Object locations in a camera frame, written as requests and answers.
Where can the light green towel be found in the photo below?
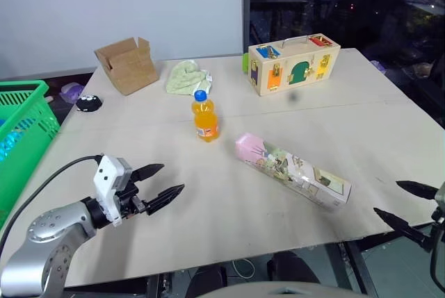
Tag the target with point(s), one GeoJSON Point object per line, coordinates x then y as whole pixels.
{"type": "Point", "coordinates": [184, 77]}

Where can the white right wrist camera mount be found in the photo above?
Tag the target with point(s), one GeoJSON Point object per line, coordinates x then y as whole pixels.
{"type": "Point", "coordinates": [441, 197]}

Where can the black round paw-print object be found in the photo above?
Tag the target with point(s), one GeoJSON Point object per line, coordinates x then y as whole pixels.
{"type": "Point", "coordinates": [89, 103]}

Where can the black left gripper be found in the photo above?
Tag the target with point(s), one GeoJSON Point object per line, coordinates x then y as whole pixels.
{"type": "Point", "coordinates": [129, 198]}

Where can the open brown cardboard box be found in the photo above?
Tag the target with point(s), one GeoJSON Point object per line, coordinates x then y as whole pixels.
{"type": "Point", "coordinates": [130, 68]}

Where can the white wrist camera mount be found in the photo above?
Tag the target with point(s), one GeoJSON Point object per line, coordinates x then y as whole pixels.
{"type": "Point", "coordinates": [106, 176]}
{"type": "Point", "coordinates": [441, 197]}

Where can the pale purple bag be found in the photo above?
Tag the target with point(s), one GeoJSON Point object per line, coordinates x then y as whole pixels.
{"type": "Point", "coordinates": [379, 66]}

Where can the black table frame leg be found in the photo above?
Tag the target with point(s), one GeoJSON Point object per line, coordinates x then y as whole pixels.
{"type": "Point", "coordinates": [361, 270]}

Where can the orange soda bottle blue cap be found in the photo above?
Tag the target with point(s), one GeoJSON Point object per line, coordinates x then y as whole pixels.
{"type": "Point", "coordinates": [205, 121]}

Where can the wooden latch lock box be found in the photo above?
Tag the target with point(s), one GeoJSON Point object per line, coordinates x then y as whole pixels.
{"type": "Point", "coordinates": [295, 68]}

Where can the green plastic basket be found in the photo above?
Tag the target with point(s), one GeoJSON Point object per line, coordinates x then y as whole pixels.
{"type": "Point", "coordinates": [31, 128]}

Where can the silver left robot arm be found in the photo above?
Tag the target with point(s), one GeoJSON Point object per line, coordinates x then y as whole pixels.
{"type": "Point", "coordinates": [45, 228]}

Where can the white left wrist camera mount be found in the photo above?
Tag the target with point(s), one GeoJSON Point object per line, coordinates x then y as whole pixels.
{"type": "Point", "coordinates": [106, 176]}

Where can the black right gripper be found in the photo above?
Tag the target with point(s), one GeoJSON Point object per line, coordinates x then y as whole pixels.
{"type": "Point", "coordinates": [436, 233]}

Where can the long pink printed carton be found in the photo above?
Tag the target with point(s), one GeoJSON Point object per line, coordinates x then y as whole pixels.
{"type": "Point", "coordinates": [292, 171]}

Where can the purple plastic object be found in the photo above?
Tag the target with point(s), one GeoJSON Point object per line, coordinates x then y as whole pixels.
{"type": "Point", "coordinates": [71, 92]}

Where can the small green object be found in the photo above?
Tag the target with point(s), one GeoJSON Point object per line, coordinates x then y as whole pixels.
{"type": "Point", "coordinates": [245, 63]}

